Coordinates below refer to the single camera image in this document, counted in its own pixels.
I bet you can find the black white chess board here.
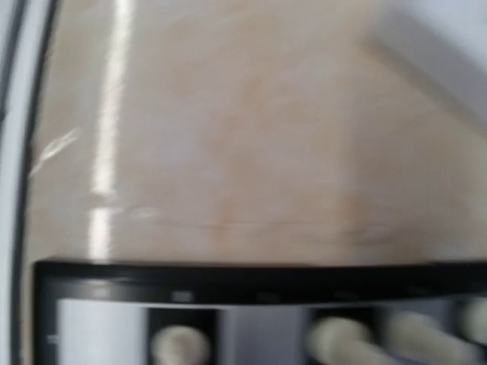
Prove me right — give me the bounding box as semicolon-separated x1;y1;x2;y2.
32;259;486;364

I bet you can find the white chess piece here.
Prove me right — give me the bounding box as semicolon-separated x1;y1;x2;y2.
306;317;396;365
150;325;212;365
384;311;482;364

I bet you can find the white divided plastic tray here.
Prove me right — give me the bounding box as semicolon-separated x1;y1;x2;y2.
371;1;486;132

